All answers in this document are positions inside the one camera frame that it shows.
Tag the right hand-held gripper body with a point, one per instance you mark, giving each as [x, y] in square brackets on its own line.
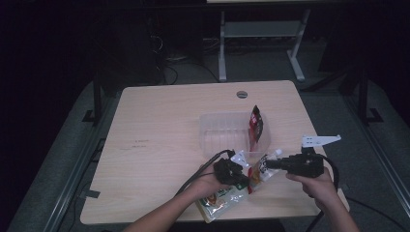
[304, 164]

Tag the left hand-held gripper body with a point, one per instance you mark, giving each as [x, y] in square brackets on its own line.
[228, 170]

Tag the green and white food pouch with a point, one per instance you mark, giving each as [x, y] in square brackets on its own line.
[219, 202]

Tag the clear plastic container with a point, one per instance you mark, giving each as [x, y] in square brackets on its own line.
[222, 135]

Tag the red snack packet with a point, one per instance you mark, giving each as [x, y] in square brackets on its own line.
[257, 126]

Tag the person's right hand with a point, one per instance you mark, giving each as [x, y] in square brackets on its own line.
[313, 189]

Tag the person's left hand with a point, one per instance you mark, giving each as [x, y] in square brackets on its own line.
[206, 186]

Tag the grey tape piece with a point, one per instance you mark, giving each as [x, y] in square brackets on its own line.
[90, 193]
[344, 187]

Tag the grey table grommet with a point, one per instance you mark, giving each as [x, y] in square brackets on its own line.
[241, 94]

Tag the black metal stand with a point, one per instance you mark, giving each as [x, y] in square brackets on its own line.
[363, 96]
[96, 96]

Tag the white metal desk frame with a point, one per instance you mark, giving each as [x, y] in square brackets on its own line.
[260, 30]

